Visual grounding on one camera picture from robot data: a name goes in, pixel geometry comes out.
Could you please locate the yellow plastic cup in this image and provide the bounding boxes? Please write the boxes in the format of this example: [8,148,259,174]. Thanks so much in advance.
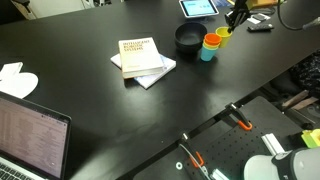
[215,27,232,48]
[203,41,220,50]

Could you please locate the orange black clamp near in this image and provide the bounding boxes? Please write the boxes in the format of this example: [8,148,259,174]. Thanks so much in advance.
[179,133,211,180]

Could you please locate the white tablet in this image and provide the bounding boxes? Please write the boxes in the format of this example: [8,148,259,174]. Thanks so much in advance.
[179,0,219,18]

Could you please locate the black remote control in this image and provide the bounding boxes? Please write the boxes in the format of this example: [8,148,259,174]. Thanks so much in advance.
[247,24,274,33]

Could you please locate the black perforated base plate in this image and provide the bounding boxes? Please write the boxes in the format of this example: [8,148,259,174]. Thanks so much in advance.
[134,96,301,180]

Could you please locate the open laptop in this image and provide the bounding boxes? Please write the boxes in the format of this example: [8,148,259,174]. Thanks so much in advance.
[0,92,71,180]

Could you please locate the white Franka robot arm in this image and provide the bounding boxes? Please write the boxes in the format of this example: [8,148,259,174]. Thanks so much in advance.
[225,0,320,180]

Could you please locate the blue plastic cup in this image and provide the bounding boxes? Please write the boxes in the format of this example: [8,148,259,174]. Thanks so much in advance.
[200,47,217,62]

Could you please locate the orange black clamp far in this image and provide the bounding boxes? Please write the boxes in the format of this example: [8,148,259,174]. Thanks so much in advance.
[225,103,252,131]

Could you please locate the orange black clamp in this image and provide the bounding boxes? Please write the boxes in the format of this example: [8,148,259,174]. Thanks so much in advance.
[179,133,211,180]
[225,103,252,131]

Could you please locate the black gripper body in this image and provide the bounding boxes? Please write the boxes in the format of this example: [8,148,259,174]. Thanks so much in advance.
[233,0,250,15]

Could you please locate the orange plastic cup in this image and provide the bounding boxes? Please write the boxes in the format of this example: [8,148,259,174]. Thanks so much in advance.
[204,33,222,45]

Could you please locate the yellow green block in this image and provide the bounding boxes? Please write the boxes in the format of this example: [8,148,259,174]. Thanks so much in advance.
[301,129,320,148]

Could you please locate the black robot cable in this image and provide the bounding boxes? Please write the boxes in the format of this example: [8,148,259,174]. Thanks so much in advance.
[276,0,320,32]

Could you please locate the black bowl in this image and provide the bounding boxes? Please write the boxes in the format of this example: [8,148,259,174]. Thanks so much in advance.
[175,22,207,53]

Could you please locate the white lavender book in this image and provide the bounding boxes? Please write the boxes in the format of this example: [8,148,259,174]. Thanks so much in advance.
[111,53,176,89]

